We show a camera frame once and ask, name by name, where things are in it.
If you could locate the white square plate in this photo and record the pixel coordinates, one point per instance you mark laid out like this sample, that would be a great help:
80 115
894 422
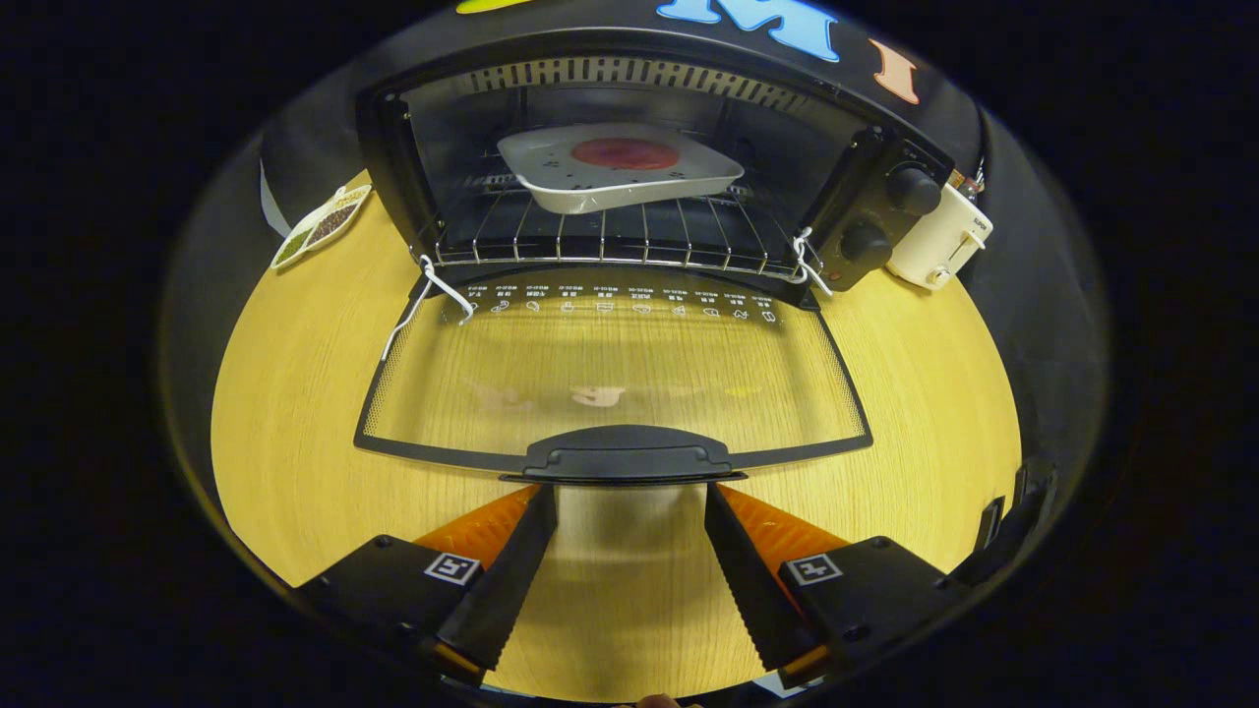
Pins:
590 192

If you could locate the white divided snack dish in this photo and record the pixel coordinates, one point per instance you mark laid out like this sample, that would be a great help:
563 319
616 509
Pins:
320 228

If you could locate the metal oven rack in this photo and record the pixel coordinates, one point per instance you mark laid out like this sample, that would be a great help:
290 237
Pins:
590 262

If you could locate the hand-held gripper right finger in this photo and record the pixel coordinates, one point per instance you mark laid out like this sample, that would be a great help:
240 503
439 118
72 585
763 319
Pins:
748 580

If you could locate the black toaster oven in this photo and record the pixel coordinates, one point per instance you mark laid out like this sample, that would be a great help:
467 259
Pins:
629 452

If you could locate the pink ham slice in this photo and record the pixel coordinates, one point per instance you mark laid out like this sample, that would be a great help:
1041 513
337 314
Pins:
625 153

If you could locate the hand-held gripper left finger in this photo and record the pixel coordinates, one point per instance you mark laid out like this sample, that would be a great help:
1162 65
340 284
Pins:
511 580

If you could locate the black backdrop cloth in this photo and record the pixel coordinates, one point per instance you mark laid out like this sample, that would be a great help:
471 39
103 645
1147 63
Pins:
1023 295

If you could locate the dark chair frame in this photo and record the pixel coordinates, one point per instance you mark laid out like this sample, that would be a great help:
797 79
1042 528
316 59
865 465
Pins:
1033 487

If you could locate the white pop-up toaster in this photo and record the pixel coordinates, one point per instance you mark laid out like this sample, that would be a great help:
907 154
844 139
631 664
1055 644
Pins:
934 246

